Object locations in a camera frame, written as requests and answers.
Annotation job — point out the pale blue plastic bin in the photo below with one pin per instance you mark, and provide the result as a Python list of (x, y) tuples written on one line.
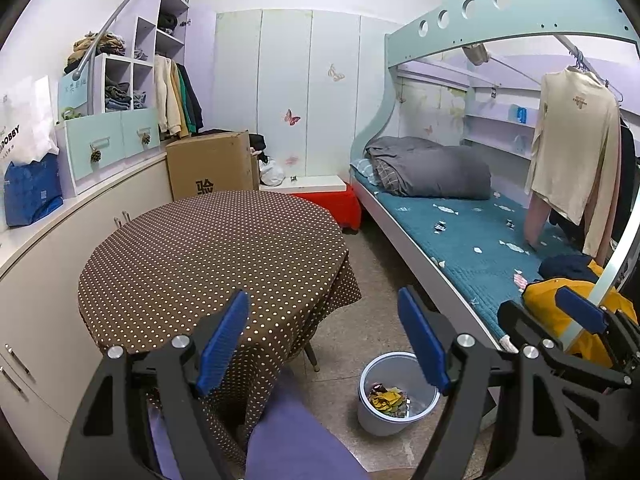
[(375, 420)]

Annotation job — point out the green hanging garment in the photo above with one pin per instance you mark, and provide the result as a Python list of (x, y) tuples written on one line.
[(187, 102)]

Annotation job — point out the pink hanging garment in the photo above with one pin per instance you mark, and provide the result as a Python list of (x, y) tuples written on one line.
[(535, 220)]

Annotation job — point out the metal table leg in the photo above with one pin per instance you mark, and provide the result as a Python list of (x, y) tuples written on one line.
[(312, 357)]

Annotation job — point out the grey folded clothes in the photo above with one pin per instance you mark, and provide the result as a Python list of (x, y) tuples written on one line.
[(141, 54)]

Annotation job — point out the yellow wrapper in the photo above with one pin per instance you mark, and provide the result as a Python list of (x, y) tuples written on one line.
[(386, 401)]

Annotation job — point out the folded blue jeans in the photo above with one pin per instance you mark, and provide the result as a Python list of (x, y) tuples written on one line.
[(140, 97)]

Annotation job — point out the white shopping bag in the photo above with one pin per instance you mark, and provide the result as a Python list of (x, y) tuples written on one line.
[(25, 120)]

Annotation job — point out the bed with teal blanket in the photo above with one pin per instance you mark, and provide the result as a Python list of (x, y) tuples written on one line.
[(475, 240)]

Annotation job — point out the white wardrobe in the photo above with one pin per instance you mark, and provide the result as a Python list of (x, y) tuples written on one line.
[(300, 85)]

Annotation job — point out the grey cylindrical lamp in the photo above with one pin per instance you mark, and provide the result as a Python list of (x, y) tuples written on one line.
[(475, 53)]

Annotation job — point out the teal drawer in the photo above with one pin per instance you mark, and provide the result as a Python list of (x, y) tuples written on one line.
[(140, 125), (95, 140)]

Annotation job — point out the white cubby shelf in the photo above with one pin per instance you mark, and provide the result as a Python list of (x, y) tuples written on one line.
[(131, 85)]

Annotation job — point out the light blue pillow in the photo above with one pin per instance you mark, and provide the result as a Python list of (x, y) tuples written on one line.
[(360, 167)]

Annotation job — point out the pale butterfly sticker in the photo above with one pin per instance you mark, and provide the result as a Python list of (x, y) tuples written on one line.
[(336, 73)]

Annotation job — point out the black folded clothes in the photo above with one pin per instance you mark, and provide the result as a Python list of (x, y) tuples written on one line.
[(167, 21)]

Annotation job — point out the yellow garment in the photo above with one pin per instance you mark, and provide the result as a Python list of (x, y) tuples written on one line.
[(545, 300)]

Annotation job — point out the dark folded clothes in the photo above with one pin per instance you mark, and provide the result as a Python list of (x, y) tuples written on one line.
[(117, 92)]

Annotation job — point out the brown cardboard box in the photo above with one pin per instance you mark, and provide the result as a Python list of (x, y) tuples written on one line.
[(210, 165)]

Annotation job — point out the small blue container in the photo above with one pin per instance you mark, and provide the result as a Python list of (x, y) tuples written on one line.
[(521, 115)]

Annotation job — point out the olive clothes pile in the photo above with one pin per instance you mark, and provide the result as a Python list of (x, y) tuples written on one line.
[(95, 52)]

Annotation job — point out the white plastic bag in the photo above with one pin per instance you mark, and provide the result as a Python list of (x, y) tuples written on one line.
[(272, 172)]

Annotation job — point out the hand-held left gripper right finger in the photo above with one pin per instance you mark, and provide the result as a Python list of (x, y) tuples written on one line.
[(420, 340)]

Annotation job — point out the red bench with white top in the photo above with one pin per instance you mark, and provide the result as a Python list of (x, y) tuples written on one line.
[(325, 202)]

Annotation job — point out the cream hanging shirt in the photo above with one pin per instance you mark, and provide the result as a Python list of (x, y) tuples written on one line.
[(575, 150)]

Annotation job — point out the grey duvet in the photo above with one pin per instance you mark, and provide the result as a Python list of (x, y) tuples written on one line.
[(430, 170)]

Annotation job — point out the blue bag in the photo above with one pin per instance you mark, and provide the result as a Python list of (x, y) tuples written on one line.
[(32, 190)]

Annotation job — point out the brown dotted round table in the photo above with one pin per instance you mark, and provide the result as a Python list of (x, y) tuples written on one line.
[(200, 250)]

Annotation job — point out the black hanging jacket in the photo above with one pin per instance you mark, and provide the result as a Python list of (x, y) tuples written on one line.
[(195, 100)]

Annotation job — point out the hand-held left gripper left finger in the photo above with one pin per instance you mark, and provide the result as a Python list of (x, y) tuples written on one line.
[(225, 345)]

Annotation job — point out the person's purple trousers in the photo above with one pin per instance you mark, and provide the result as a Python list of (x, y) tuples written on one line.
[(300, 440)]

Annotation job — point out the black clothes heap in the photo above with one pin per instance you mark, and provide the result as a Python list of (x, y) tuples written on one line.
[(257, 142)]

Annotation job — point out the teal storage box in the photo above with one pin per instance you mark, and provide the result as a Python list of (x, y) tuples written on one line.
[(75, 92)]

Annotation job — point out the curved metal rail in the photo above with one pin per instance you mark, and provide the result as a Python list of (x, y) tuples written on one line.
[(115, 25)]

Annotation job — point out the navy garment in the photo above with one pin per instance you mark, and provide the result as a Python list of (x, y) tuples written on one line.
[(570, 265)]

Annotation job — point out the cream hanging jacket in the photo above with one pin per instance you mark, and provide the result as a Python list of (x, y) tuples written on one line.
[(167, 95)]

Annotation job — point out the lavender wall shelf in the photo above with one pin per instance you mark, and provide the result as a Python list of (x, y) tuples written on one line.
[(500, 125)]

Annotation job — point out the pinecone ornament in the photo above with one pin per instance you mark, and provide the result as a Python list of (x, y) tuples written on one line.
[(146, 138), (96, 156)]

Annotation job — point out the teal bunk bed frame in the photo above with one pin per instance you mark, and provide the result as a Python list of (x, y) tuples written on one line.
[(550, 15)]

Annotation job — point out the white low cabinet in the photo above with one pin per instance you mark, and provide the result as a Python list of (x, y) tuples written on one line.
[(50, 270)]

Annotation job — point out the pink butterfly sticker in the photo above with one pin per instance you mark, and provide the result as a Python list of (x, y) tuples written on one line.
[(291, 117)]

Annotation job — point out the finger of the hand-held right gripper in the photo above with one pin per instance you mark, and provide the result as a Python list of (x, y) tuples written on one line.
[(580, 310), (520, 327)]

